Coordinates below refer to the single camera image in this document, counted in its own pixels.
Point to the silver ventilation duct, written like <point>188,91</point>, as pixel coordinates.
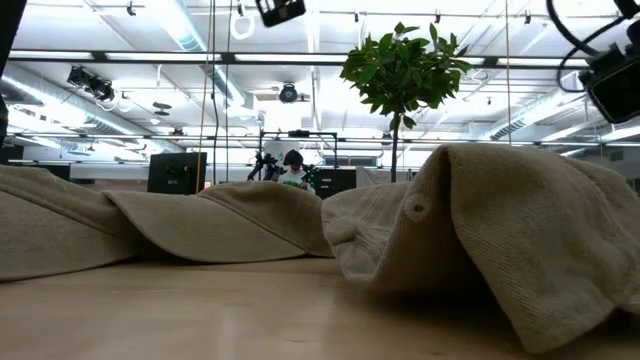
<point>50,100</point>
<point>525,117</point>

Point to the black double ceiling spotlight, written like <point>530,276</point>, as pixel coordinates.
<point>97,87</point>

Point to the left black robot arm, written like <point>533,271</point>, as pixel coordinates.
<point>7,40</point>

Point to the green potted plant black pot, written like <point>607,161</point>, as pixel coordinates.
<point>400,70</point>

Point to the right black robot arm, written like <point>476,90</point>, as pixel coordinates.
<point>629,7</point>

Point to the background black robot arm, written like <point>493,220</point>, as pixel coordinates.
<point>267,165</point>

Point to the black round ceiling spotlight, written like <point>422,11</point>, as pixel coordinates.
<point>288,93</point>

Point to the person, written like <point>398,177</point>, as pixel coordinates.
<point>294,159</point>

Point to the black monitor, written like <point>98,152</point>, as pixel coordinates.
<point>175,172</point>

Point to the black equipment box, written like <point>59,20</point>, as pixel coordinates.
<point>337,182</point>

